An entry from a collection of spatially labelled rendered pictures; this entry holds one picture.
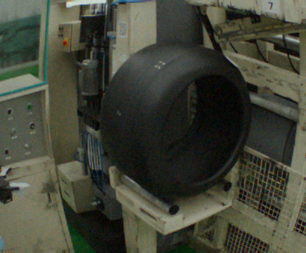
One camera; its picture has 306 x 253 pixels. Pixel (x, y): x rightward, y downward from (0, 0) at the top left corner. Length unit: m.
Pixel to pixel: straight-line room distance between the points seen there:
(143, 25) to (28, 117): 0.69
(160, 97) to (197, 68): 0.16
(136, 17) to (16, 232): 1.28
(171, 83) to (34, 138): 0.85
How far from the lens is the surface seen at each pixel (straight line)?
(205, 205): 1.68
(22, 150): 1.89
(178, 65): 1.30
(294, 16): 1.37
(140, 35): 1.61
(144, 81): 1.29
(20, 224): 2.01
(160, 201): 1.50
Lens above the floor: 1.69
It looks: 21 degrees down
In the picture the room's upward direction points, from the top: straight up
